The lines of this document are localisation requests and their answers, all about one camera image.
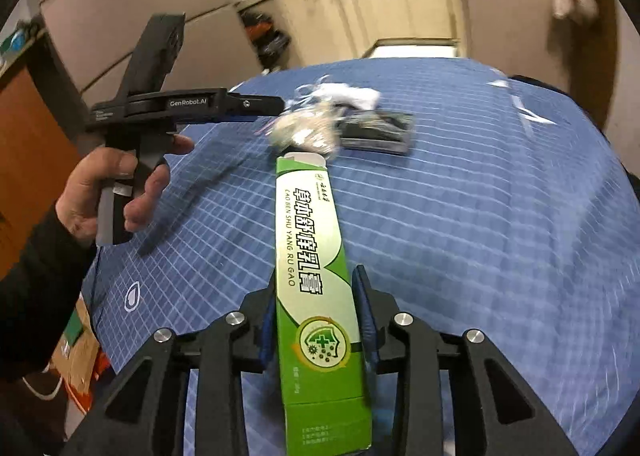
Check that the person's left forearm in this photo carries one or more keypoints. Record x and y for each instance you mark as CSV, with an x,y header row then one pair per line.
x,y
35,296

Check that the white crumpled tissue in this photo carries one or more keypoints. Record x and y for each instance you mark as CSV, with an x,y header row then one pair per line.
x,y
350,95

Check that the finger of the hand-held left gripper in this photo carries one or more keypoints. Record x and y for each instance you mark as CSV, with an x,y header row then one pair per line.
x,y
255,104

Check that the dark foil packet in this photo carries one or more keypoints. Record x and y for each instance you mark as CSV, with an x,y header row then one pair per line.
x,y
380,131

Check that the green white carton box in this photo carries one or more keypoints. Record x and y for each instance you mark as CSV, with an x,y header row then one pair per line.
x,y
310,246

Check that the person's left hand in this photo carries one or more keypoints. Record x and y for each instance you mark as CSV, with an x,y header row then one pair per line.
x,y
82,186

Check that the blue grid mat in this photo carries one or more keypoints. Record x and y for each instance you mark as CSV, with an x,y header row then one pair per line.
x,y
475,211

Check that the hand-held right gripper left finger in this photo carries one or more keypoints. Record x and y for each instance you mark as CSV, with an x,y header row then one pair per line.
x,y
267,336

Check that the clear plastic wrapper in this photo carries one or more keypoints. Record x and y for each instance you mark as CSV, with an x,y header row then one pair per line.
x,y
305,128

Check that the black red bag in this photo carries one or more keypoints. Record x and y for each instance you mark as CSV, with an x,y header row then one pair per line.
x,y
267,41

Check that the beige kitchen cabinets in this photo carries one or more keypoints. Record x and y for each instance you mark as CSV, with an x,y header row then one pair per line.
x,y
375,11

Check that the white low stool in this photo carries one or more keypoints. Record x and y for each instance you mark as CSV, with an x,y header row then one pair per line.
x,y
410,47

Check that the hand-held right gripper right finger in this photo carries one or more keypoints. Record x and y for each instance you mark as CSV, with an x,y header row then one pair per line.
x,y
364,316

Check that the brown wooden cabinet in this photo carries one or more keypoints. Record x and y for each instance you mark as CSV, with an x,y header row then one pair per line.
x,y
30,126

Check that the orange printed cardboard box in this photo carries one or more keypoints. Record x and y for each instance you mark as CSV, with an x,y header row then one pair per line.
x,y
82,351

